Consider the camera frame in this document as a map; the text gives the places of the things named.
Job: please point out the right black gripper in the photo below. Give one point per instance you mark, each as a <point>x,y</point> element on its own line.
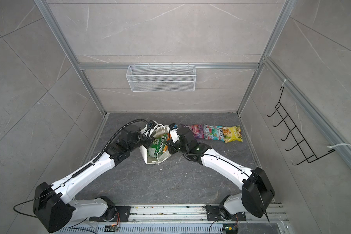
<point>171,146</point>

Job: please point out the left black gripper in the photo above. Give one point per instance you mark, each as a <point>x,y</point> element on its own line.
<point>149,141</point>

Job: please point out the green yellow candy bag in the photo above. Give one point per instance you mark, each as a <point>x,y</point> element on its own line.
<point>158,150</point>

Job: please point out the white floral paper bag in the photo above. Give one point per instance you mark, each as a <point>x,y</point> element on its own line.
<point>159,131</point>

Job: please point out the purple snack pack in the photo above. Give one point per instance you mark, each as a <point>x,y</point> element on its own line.
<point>197,130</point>

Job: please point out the teal red snack bag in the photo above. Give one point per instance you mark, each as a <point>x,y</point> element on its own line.
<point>213,132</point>

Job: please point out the yellow green snack bag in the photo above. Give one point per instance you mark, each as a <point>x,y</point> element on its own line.
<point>232,134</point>

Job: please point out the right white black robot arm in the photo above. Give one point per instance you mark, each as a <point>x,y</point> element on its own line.
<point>256,190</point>

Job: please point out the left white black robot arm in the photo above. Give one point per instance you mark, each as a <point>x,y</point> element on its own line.
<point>54,204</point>

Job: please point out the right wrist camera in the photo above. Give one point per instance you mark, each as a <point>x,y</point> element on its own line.
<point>173,132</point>

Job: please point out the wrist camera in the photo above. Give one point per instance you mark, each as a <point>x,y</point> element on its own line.
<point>149,129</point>
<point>173,132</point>

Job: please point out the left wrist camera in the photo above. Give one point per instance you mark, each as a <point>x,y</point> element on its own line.
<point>149,129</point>

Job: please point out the white wire mesh basket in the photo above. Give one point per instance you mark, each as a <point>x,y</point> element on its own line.
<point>161,78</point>

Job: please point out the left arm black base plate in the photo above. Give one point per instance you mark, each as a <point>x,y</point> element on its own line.
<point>119,213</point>

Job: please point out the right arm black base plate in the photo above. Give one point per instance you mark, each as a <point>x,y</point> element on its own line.
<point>215,213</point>

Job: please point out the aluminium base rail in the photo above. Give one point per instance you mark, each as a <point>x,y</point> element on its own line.
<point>183,213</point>

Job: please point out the black wire hook rack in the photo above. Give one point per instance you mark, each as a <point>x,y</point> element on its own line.
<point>308,155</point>

